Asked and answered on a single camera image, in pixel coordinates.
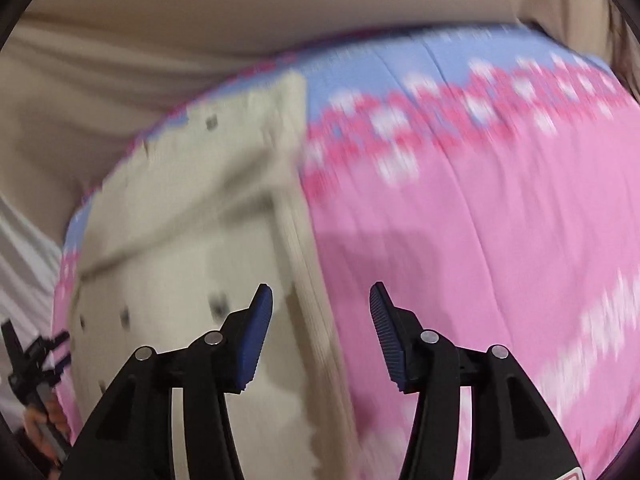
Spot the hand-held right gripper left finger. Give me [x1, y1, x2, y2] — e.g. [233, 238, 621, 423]
[60, 283, 274, 480]

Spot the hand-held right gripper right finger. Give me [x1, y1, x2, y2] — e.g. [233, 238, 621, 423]
[369, 282, 584, 480]

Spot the beige curtain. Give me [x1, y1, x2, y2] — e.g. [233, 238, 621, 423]
[0, 0, 636, 231]

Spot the pink floral bed sheet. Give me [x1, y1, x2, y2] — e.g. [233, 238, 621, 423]
[52, 25, 640, 480]

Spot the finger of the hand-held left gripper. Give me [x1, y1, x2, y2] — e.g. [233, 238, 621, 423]
[27, 331, 72, 376]

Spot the beige knitted garment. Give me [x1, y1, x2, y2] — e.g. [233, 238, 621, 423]
[67, 71, 363, 480]

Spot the person's left hand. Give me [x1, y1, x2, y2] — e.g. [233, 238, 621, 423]
[22, 402, 68, 461]

